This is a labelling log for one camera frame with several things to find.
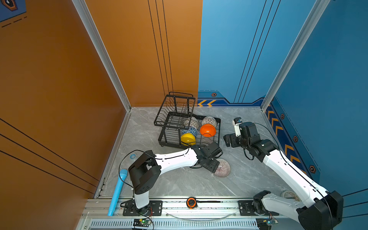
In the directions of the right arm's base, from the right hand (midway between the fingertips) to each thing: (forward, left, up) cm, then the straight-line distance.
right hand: (232, 135), depth 81 cm
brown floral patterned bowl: (+21, +24, -13) cm, 35 cm away
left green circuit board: (-39, +48, -20) cm, 65 cm away
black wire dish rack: (+1, +28, +6) cm, 29 cm away
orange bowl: (+14, +12, -14) cm, 23 cm away
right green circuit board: (-38, -13, -19) cm, 44 cm away
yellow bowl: (+5, +26, -12) cm, 29 cm away
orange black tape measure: (-31, +23, -16) cm, 42 cm away
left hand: (-11, +11, -12) cm, 20 cm away
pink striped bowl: (-12, +4, -17) cm, 21 cm away
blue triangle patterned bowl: (+15, +24, -15) cm, 32 cm away
